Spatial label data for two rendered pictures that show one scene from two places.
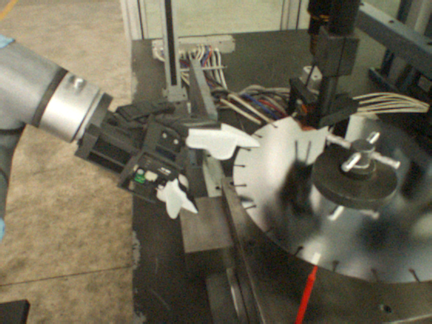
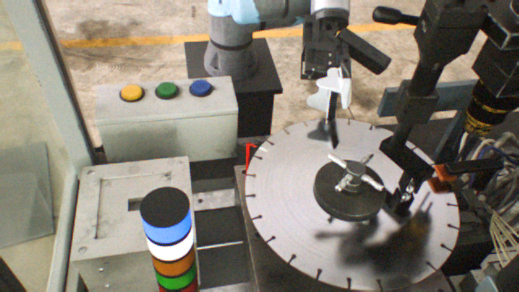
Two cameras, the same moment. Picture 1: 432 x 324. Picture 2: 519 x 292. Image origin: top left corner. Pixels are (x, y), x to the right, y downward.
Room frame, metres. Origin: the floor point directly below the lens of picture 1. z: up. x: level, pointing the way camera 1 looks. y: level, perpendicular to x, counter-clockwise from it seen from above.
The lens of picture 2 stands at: (0.20, -0.61, 1.49)
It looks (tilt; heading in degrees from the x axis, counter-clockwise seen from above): 47 degrees down; 87
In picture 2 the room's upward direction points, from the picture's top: 4 degrees clockwise
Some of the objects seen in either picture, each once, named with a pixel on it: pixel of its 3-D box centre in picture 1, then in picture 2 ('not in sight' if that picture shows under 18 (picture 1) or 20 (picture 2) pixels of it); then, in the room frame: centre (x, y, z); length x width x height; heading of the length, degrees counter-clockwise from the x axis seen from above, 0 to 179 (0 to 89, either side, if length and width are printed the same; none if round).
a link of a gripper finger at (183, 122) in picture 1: (187, 132); (342, 68); (0.38, 0.04, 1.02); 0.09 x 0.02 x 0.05; 89
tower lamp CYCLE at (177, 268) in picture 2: not in sight; (173, 250); (0.13, -0.38, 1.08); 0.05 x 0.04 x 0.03; 100
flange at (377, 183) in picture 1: (355, 169); (350, 184); (0.37, -0.19, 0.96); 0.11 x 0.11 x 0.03
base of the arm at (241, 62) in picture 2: not in sight; (231, 49); (0.16, 0.40, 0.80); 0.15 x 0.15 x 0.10
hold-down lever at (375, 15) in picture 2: not in sight; (409, 24); (0.40, -0.13, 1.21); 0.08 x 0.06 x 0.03; 10
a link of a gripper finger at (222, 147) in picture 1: (223, 145); (332, 85); (0.36, -0.01, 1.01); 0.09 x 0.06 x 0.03; 89
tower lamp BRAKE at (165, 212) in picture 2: not in sight; (166, 215); (0.13, -0.38, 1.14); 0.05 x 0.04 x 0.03; 100
